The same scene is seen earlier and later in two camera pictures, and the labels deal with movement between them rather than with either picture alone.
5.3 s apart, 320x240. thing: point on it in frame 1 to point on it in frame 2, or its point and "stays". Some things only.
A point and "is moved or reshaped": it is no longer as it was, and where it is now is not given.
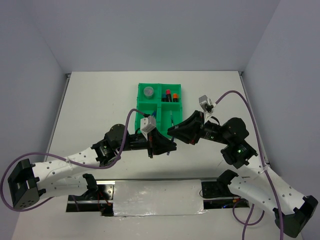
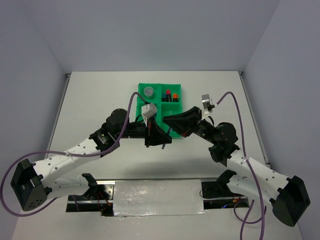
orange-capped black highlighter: x=175 y=97 stays
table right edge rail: x=265 y=162 stays
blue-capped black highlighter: x=164 y=97 stays
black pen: x=172 y=139 is moved or reshaped
